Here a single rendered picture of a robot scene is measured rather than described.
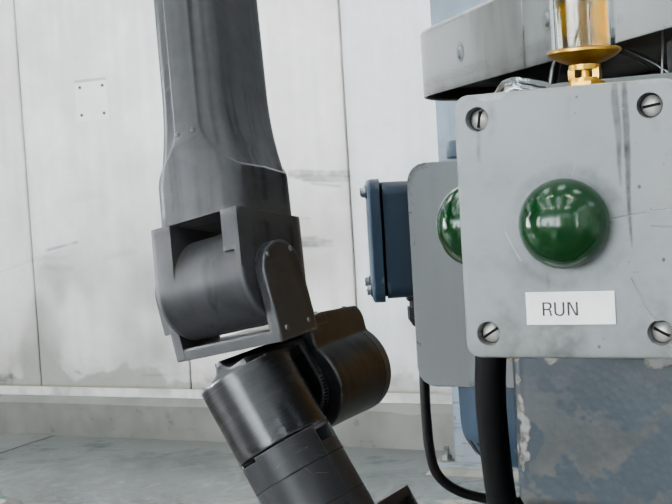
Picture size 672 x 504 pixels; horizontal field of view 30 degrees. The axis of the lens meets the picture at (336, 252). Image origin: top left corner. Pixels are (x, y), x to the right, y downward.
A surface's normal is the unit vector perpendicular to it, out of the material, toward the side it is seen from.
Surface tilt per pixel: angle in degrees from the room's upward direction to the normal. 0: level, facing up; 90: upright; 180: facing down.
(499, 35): 90
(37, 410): 90
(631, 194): 90
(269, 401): 71
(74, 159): 90
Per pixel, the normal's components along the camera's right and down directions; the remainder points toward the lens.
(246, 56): 0.83, -0.19
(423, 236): -0.43, 0.07
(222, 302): -0.45, 0.43
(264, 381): 0.25, -0.32
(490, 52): -0.97, 0.07
